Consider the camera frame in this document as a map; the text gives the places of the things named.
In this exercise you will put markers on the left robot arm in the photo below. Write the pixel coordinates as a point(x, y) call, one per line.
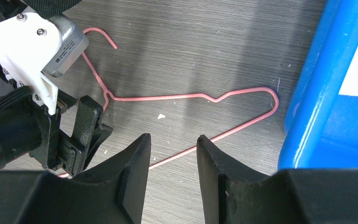
point(67, 140)

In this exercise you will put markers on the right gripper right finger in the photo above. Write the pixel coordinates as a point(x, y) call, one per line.
point(233, 193)

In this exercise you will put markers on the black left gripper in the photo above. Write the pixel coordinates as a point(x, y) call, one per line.
point(27, 128)

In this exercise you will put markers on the blue plastic bin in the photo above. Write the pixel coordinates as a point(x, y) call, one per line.
point(321, 125)

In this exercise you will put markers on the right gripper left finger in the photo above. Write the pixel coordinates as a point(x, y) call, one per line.
point(113, 192)

